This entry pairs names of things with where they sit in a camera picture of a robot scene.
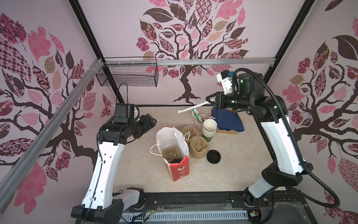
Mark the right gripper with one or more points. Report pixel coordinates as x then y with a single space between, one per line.
215 100

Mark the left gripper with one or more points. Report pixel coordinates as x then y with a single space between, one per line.
147 122

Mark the red and white paper bag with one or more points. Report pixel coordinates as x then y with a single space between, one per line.
168 137

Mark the single pulp cup carrier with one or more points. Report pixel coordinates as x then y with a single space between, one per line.
171 153

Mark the black plastic cup lid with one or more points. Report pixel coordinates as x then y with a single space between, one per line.
175 161

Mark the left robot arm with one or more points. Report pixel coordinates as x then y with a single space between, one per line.
100 205

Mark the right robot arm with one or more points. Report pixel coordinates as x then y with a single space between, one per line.
245 90

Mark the dark blue napkin stack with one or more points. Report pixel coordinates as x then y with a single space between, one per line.
228 120

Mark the stack of paper cups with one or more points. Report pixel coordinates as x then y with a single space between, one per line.
209 129

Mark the green wrapped straw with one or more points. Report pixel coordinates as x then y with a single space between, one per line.
195 113

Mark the brown cardboard box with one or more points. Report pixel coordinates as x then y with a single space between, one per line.
228 131

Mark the pink straw holder cup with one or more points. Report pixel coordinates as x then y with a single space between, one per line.
200 126

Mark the brown pulp cup carrier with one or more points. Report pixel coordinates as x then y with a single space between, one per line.
198 146

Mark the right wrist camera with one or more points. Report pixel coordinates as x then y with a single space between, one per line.
225 79

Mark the black wire basket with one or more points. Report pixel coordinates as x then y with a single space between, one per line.
134 71

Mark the aluminium rail back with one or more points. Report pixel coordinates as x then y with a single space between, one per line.
264 60

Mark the aluminium rail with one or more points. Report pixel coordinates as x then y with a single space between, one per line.
264 60
26 161

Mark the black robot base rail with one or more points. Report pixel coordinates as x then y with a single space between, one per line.
171 200

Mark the white slotted cable duct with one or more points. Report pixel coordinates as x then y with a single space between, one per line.
183 216

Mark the aluminium rail left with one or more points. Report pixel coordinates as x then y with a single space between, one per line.
26 161

